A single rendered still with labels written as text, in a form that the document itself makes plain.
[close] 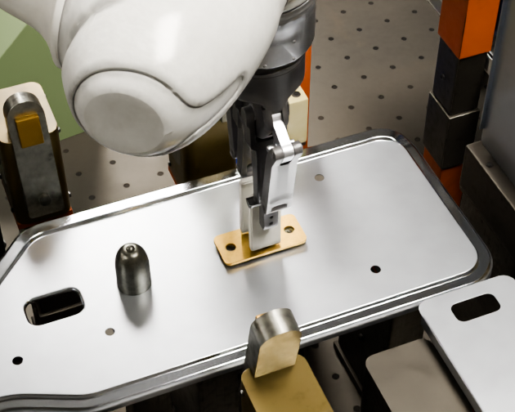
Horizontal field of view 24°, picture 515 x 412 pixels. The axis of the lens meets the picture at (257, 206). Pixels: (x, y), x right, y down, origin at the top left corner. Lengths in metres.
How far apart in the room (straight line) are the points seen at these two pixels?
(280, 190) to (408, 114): 0.72
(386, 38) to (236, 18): 1.12
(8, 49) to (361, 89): 0.52
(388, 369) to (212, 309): 0.17
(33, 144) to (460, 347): 0.44
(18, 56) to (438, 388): 0.76
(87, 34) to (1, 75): 0.87
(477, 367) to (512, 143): 0.25
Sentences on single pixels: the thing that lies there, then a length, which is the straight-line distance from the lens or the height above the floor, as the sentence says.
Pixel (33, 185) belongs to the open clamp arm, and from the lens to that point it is 1.19.
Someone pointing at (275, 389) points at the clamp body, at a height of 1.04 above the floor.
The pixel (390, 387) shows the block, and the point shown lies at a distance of 1.07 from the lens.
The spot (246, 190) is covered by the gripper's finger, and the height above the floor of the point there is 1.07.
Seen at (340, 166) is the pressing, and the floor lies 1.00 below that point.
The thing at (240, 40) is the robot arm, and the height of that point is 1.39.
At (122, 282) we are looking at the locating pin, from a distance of 1.10.
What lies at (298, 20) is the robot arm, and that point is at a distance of 0.91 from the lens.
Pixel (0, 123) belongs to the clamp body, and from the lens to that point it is 1.18.
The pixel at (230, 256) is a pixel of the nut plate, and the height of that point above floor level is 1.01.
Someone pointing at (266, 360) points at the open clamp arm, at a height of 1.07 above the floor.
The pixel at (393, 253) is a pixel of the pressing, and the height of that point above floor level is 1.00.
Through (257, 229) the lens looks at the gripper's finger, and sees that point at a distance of 1.10.
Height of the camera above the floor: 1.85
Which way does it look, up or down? 47 degrees down
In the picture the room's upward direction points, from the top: straight up
